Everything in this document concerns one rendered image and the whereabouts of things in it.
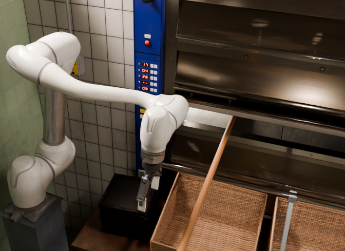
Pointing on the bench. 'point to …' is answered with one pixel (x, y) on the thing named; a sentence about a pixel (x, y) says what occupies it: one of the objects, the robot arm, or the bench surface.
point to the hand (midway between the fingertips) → (148, 197)
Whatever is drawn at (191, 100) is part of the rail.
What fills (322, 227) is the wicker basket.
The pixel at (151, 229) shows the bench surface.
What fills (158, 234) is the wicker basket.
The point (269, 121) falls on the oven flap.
